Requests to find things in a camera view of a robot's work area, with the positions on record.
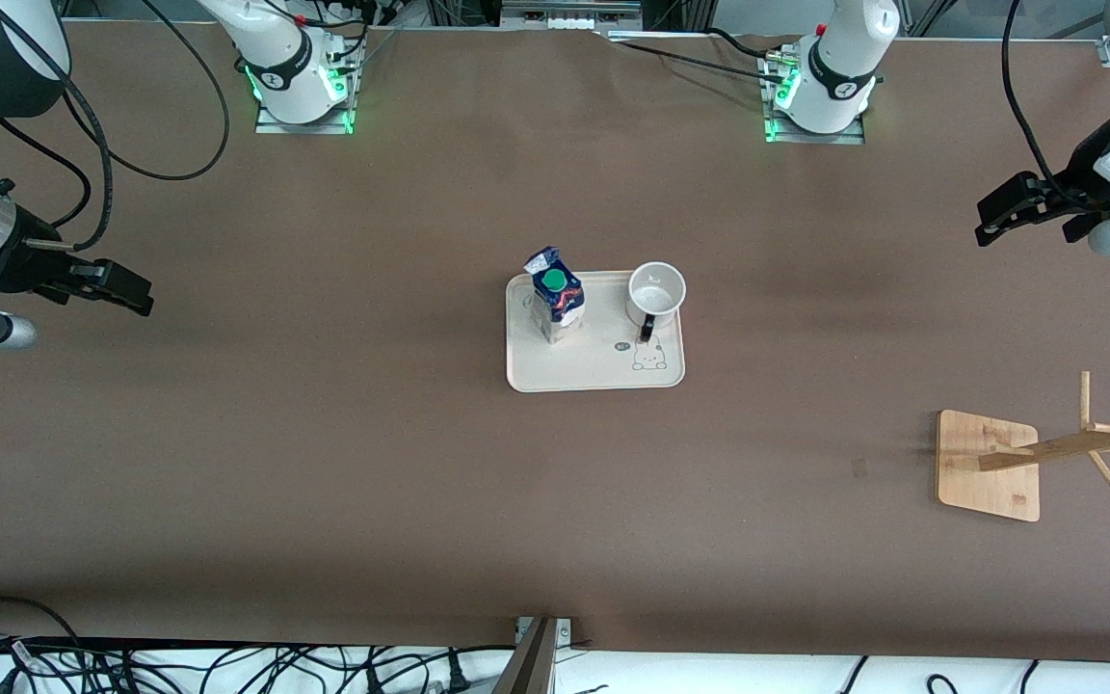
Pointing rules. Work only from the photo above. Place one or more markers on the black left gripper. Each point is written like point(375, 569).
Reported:
point(1081, 180)

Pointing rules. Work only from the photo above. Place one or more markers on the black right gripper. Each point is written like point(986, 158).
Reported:
point(19, 256)

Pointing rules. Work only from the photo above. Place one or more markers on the blue milk carton green cap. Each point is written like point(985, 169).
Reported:
point(560, 304)

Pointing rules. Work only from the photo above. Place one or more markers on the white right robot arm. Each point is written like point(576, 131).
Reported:
point(285, 58)

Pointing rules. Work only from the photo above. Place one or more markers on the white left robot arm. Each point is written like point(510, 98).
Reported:
point(839, 67)

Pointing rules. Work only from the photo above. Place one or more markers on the cream rabbit print tray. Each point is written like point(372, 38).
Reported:
point(594, 371)

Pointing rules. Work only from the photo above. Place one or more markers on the wooden mug stand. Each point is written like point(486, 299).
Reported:
point(989, 482)

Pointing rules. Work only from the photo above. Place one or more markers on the brown paper table cover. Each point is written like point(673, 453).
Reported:
point(420, 482)

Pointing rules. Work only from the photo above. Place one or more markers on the black power plug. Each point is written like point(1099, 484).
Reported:
point(459, 680)

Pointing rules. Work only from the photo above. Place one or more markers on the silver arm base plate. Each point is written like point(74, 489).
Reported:
point(773, 130)
point(276, 126)

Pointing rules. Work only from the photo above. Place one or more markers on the aluminium frame rail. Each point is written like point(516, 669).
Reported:
point(569, 12)

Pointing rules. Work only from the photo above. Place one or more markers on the dark metal camera pole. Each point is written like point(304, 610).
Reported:
point(531, 665)

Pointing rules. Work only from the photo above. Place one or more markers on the silver pole bracket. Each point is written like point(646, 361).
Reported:
point(565, 631)

